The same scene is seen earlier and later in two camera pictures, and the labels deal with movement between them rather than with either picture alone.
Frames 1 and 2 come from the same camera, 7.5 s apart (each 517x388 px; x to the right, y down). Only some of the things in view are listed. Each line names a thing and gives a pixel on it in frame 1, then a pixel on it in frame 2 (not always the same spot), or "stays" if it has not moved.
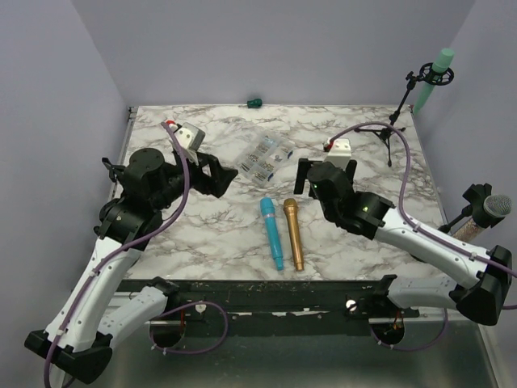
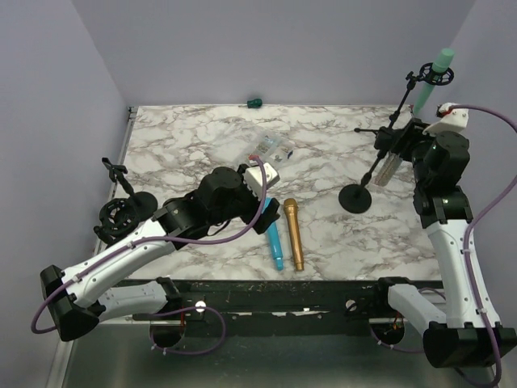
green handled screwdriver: [254, 103] stays
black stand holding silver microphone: [476, 195] to [357, 198]
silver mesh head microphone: [498, 205] to [387, 169]
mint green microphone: [440, 65] stays
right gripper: [302, 175] to [413, 132]
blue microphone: [268, 208] stays
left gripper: [220, 176] to [268, 217]
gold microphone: [292, 207] stays
